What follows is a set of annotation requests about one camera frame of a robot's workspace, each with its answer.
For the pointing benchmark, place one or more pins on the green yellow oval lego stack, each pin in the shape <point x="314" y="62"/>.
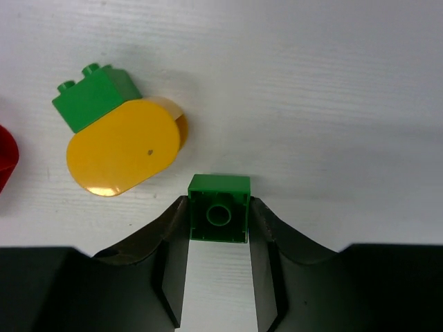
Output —
<point x="120" y="138"/>

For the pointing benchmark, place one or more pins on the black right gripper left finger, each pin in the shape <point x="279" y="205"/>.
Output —
<point x="136" y="284"/>

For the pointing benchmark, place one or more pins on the green red flower lego stack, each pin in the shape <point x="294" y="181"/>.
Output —
<point x="9" y="156"/>

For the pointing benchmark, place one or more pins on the green square lego brick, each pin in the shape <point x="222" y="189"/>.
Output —
<point x="219" y="207"/>

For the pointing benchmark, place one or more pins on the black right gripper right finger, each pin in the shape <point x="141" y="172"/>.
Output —
<point x="300" y="285"/>

